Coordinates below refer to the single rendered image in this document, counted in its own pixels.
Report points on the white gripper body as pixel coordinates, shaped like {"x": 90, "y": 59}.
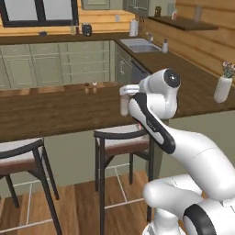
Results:
{"x": 124, "y": 105}

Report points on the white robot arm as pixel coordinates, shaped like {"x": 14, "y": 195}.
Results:
{"x": 195, "y": 159}

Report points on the black stool with pale seat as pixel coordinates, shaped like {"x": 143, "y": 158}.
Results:
{"x": 122, "y": 137}
{"x": 21, "y": 153}

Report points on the white salt shaker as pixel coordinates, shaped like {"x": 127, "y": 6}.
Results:
{"x": 95, "y": 88}

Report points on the dark dishwasher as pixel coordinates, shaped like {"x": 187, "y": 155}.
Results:
{"x": 139, "y": 72}

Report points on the green corner cupboard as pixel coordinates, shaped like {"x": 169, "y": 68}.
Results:
{"x": 123, "y": 67}

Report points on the dark pepper shaker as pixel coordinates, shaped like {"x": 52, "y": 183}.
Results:
{"x": 87, "y": 89}

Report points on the steel sink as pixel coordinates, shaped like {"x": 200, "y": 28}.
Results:
{"x": 139, "y": 46}

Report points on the white soap dispenser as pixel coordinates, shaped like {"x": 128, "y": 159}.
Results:
{"x": 165, "y": 46}

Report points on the steel tap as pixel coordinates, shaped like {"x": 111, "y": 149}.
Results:
{"x": 149, "y": 36}

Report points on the white paper towel roll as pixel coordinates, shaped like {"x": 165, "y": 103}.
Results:
{"x": 133, "y": 28}

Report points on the green base cupboard run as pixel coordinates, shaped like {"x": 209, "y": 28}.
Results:
{"x": 55, "y": 64}

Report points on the small red bottle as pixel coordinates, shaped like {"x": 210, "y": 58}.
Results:
{"x": 77, "y": 30}

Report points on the pale glass bottle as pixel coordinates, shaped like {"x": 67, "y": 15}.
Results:
{"x": 72, "y": 29}

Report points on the dark brown jar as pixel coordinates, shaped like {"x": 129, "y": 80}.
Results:
{"x": 157, "y": 11}

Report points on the white vase with flowers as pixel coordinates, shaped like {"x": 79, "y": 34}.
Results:
{"x": 223, "y": 87}

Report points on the small dark blue bowl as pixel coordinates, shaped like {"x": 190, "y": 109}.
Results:
{"x": 42, "y": 33}

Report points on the clear glass tumbler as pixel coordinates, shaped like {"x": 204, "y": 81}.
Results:
{"x": 198, "y": 13}

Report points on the black framed window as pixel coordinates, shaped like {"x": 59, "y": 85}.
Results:
{"x": 39, "y": 22}

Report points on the green glazed wall cupboard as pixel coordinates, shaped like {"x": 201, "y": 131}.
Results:
{"x": 137, "y": 6}

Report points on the dark wooden wall shelf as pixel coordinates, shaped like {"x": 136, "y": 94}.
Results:
{"x": 183, "y": 23}

